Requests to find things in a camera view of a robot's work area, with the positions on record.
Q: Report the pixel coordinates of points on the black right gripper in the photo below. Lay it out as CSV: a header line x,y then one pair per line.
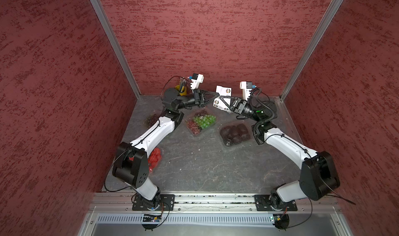
x,y
239,104

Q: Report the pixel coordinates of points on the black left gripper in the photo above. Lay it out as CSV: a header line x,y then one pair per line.
x,y
198,97

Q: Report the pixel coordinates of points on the clear box dark plums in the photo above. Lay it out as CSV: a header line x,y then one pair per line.
x,y
233,134

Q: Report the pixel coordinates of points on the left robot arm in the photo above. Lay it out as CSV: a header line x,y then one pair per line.
x,y
131,159

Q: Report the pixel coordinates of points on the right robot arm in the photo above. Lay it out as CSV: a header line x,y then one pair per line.
x,y
318,174

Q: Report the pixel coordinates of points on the yellow metal pencil bucket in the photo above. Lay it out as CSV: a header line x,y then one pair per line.
x,y
183,93

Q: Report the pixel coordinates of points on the pencils in bucket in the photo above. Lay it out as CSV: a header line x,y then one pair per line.
x,y
182,84

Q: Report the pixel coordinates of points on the clear box dark grapes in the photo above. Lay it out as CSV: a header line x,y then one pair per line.
x,y
151,120

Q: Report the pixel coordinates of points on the clear box strawberries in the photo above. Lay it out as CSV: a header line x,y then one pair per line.
x,y
154,159

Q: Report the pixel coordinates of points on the left circuit board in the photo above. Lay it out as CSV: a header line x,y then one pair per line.
x,y
150,222

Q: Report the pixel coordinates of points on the circuit board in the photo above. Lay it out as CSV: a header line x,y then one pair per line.
x,y
150,222
281,221

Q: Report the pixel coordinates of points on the right circuit board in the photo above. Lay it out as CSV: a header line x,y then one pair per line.
x,y
281,221

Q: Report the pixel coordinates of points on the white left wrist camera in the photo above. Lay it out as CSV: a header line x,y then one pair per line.
x,y
196,80

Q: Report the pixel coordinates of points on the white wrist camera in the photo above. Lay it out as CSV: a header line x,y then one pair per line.
x,y
246,88
196,80

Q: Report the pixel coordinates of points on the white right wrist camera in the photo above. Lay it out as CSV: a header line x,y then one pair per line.
x,y
246,88

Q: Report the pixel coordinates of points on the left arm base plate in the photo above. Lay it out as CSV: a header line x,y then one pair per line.
x,y
161,202

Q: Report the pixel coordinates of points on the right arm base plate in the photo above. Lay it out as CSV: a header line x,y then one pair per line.
x,y
272,203

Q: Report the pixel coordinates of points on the aluminium front rail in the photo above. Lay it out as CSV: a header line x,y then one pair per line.
x,y
196,202

